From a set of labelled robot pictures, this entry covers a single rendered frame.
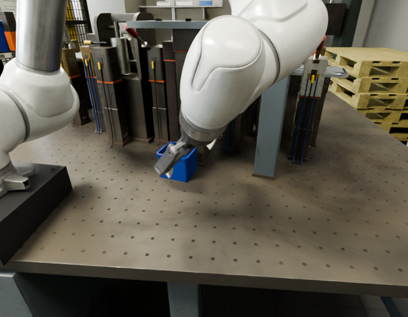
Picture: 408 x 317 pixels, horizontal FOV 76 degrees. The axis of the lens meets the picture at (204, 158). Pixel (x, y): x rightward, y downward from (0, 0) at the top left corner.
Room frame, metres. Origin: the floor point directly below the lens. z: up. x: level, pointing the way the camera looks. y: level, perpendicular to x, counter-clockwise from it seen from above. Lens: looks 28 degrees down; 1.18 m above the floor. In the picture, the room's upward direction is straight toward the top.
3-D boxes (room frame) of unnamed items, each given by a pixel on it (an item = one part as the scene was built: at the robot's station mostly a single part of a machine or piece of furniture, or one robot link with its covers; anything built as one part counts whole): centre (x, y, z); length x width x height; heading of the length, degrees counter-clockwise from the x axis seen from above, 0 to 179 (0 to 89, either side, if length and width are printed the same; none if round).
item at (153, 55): (1.05, 0.17, 0.89); 0.12 x 0.07 x 0.38; 160
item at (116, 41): (1.11, 0.30, 0.95); 0.18 x 0.13 x 0.49; 70
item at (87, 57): (1.17, 0.47, 0.88); 0.11 x 0.07 x 0.37; 160
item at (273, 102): (0.78, -0.21, 0.92); 0.08 x 0.08 x 0.44; 70
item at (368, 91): (2.96, -1.83, 0.42); 1.21 x 0.81 x 0.83; 176
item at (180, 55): (0.87, 0.03, 0.92); 0.10 x 0.08 x 0.45; 70
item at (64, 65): (1.26, 0.63, 0.87); 0.10 x 0.07 x 0.35; 160
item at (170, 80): (1.03, 0.12, 0.90); 0.05 x 0.05 x 0.40; 70
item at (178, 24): (0.87, 0.03, 1.16); 0.37 x 0.14 x 0.02; 70
